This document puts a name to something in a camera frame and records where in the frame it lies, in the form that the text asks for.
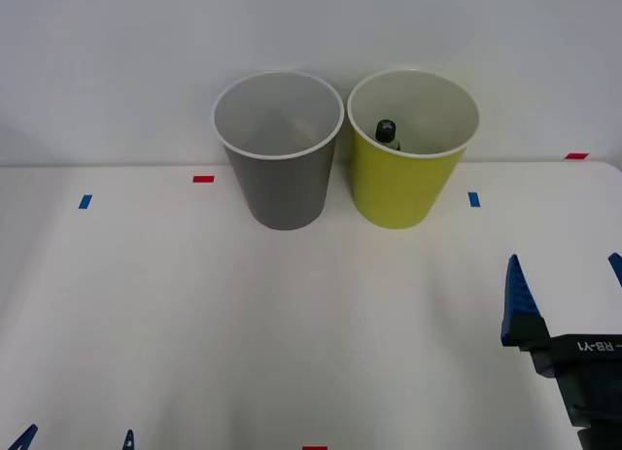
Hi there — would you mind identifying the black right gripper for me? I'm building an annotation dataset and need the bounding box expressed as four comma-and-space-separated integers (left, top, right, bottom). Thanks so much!
500, 252, 622, 450

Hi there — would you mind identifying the green plastic bottle black cap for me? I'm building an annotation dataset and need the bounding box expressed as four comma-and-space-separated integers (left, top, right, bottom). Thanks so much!
373, 119, 402, 153

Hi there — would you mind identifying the yellow-green plastic waste bin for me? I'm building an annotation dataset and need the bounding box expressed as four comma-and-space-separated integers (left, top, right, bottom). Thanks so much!
346, 67, 482, 229

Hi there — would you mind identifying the grey plastic waste bin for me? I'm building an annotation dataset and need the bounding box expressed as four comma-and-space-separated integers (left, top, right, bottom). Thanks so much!
212, 69, 346, 231

